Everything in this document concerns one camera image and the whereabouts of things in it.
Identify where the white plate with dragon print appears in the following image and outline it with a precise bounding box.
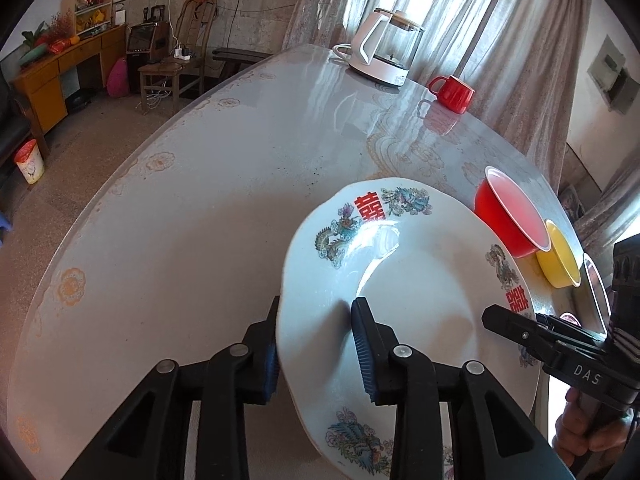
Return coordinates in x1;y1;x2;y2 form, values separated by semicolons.
276;176;543;473

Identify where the pink bag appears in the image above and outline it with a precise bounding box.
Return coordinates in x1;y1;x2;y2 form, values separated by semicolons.
107;56;130;98

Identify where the karaoke speaker cabinet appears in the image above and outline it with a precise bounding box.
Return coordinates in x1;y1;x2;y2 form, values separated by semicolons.
125;22;171;93

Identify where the tall wooden chair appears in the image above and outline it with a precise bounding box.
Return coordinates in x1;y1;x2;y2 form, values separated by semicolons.
137;0;218;111

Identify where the leaning printed picture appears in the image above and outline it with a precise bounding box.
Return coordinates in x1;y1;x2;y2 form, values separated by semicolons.
560;185;584;222

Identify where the white glass electric kettle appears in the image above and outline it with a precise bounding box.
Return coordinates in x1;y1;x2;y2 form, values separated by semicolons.
332;8;426;88

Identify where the red plastic bowl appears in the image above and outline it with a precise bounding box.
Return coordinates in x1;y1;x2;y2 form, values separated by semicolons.
473;165;552;259

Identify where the white and red trash bin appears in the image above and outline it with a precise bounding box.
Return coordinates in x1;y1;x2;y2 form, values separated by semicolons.
14;139;45;184

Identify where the floral patterned tablecloth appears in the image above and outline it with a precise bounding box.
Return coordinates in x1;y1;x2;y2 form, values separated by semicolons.
5;44;586;480

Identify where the beige patterned curtain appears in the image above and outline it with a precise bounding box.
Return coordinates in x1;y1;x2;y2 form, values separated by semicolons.
285;0;596;201
565;160;640;243

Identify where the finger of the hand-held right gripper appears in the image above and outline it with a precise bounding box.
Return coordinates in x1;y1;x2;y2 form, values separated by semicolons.
536;313;608;347
481;305;568;363

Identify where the cluttered desk shelf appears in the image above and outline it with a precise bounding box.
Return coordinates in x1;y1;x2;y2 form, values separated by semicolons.
61;0;115;36

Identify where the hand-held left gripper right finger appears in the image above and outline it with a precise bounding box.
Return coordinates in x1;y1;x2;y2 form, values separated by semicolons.
350;297;576;480

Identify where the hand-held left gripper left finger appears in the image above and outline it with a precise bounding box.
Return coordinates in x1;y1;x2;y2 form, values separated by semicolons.
62;296;281;480

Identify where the wooden desk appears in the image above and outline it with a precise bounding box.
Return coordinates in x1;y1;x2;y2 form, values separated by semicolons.
12;25;128;136

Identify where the red mug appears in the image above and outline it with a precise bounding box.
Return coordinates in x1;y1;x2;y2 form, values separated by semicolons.
426;75;475;113

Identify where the pink-rimmed plate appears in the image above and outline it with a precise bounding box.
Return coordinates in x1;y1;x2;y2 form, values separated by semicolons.
559;253;612;336

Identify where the wall electrical box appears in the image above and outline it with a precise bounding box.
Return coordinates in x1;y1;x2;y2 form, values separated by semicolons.
587;35;631;113

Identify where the dark wooden bench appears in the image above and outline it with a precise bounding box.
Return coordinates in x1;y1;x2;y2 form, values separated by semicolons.
212;47;271;70

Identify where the person's right hand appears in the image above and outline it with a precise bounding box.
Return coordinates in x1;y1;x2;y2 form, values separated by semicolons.
551;389;632;467

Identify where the yellow bowl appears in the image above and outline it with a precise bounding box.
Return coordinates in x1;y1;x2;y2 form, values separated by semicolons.
536;219;583;289

